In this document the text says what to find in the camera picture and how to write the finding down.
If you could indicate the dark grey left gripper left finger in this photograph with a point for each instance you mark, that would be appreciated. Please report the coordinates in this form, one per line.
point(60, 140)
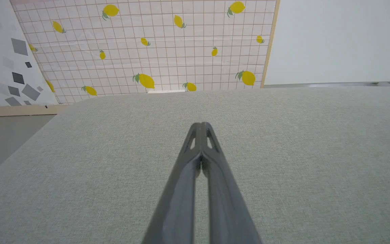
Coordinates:
point(178, 203)

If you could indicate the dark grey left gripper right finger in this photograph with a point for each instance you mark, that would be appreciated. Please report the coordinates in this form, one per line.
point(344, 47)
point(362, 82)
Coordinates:
point(225, 203)

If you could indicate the grey fabric sofa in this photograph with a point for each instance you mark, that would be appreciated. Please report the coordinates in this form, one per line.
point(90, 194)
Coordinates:
point(300, 152)

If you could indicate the lemon print partition screen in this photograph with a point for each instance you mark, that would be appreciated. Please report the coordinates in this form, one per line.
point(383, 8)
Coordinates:
point(168, 54)

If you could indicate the terrazzo print panel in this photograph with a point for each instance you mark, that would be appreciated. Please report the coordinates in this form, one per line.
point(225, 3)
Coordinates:
point(5, 67)

